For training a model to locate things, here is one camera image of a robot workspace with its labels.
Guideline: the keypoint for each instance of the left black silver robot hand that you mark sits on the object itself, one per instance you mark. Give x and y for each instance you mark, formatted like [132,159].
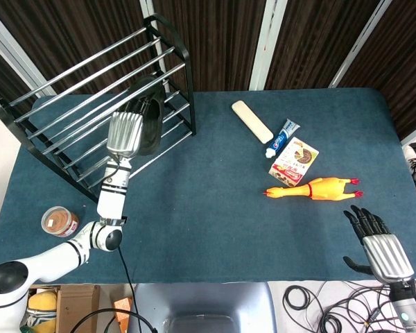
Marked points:
[125,133]

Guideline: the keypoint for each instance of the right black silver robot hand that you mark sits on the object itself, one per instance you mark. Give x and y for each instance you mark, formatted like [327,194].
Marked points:
[388,256]

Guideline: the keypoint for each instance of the black sandal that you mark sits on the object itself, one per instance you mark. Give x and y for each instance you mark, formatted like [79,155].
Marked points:
[152,128]

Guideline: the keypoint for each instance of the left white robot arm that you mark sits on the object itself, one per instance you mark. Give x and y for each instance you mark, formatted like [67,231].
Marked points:
[112,194]

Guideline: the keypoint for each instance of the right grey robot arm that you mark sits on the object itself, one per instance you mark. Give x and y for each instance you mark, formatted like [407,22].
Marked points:
[407,308]

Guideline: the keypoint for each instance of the black chrome shoe rack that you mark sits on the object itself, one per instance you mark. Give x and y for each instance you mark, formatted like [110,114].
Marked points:
[190,86]

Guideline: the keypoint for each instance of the yellow rubber chicken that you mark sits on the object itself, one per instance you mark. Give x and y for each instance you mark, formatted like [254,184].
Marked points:
[322,189]

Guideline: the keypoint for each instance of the round can with brown lid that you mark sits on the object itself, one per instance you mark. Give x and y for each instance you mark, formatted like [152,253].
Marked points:
[57,220]

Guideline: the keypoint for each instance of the blue table cloth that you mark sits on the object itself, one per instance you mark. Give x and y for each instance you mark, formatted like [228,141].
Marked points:
[211,225]

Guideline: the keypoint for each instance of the cream oblong case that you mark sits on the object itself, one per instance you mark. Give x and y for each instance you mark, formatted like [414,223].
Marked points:
[251,120]

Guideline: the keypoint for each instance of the cookie box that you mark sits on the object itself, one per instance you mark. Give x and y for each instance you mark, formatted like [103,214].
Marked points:
[296,159]

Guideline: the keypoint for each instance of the brown slatted partition screen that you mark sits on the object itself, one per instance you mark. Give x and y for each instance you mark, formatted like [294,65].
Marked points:
[229,34]

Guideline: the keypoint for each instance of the blue white toothpaste tube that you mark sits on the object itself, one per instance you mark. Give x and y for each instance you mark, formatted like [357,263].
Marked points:
[281,140]

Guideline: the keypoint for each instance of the orange block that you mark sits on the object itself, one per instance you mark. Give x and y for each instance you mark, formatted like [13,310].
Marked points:
[121,307]

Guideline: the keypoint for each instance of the brown cardboard box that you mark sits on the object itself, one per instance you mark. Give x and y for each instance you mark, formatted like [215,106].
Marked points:
[79,305]

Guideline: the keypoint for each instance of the grey plastic chair seat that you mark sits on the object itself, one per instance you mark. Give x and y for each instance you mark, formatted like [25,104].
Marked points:
[201,298]

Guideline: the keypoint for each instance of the yellow plush toy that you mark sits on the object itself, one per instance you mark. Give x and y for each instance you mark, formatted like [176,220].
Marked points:
[41,300]

